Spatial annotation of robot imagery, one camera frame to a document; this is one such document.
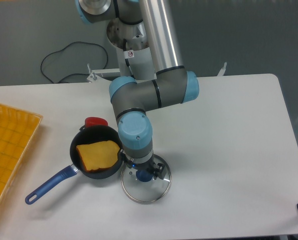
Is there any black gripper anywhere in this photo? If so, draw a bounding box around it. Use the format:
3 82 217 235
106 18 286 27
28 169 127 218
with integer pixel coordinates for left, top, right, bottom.
118 148 166 180

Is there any glass lid blue knob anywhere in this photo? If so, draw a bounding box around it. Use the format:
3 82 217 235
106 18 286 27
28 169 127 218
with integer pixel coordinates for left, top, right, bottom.
120 152 173 205

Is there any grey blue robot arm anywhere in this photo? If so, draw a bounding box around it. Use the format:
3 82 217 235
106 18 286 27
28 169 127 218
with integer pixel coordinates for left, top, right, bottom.
75 0 199 182

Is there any yellow toast slice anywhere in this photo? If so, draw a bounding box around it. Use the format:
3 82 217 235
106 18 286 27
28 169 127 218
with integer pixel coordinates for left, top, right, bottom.
76 140 120 172

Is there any red bell pepper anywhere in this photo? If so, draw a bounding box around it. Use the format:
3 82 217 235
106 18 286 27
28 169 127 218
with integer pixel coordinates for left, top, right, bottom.
84 116 108 128

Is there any yellow plastic basket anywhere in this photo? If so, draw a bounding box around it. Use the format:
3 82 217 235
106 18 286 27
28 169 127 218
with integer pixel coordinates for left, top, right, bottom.
0 103 43 204

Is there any black pot blue handle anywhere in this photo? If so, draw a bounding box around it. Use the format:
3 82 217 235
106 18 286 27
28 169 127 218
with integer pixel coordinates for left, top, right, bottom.
25 125 122 205

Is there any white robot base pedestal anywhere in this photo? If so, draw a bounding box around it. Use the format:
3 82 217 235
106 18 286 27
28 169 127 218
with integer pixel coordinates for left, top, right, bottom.
106 18 156 81

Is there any white right table bracket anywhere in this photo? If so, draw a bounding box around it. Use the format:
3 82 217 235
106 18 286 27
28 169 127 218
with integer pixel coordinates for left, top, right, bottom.
217 62 228 77

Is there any white left base bracket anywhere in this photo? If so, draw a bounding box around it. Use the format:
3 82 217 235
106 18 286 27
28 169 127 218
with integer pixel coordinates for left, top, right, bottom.
86 63 121 83

